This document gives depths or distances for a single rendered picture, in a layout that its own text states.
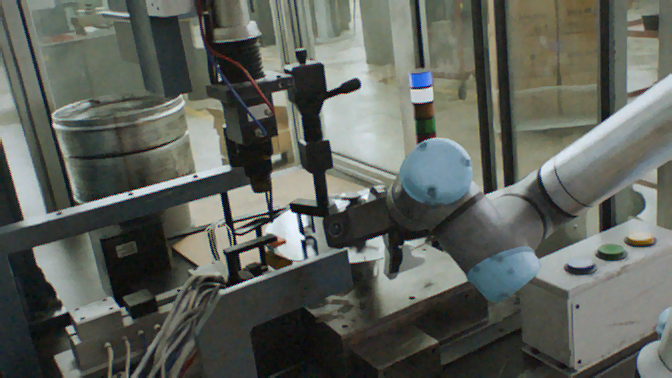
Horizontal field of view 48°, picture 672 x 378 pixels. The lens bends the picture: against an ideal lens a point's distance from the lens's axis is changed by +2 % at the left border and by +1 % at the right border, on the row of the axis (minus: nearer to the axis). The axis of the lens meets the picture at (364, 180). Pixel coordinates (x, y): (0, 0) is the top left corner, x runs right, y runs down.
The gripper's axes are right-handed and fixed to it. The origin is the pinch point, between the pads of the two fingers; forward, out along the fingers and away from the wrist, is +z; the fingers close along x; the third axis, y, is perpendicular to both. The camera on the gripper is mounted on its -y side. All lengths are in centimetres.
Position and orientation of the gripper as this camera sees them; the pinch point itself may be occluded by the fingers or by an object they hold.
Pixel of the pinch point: (377, 238)
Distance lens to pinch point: 114.9
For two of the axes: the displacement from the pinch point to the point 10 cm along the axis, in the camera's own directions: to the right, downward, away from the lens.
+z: -1.2, 2.9, 9.5
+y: 9.7, -1.8, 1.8
